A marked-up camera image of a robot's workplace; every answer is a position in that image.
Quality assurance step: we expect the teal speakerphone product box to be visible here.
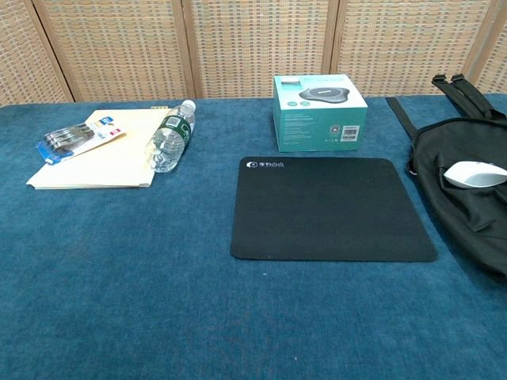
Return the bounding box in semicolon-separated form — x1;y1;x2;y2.
272;74;368;153

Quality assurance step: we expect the blue felt table cover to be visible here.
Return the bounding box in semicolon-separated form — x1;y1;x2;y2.
0;93;507;380

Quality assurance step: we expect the clear plastic water bottle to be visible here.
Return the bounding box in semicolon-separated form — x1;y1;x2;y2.
145;99;198;174

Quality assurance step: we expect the black fabric backpack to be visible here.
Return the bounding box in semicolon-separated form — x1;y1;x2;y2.
386;73;507;283

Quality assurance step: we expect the manila paper folder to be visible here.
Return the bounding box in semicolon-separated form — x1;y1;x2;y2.
25;105;172;190

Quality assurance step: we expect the pack of pens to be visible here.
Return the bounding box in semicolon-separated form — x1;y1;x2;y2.
35;114;128;166

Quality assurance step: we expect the black mouse pad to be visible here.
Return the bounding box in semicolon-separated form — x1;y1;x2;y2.
230;157;438;263

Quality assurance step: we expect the woven folding screen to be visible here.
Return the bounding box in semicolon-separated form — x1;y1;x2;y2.
0;0;507;106

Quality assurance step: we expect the white computer mouse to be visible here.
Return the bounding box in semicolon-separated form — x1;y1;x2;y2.
443;161;507;189

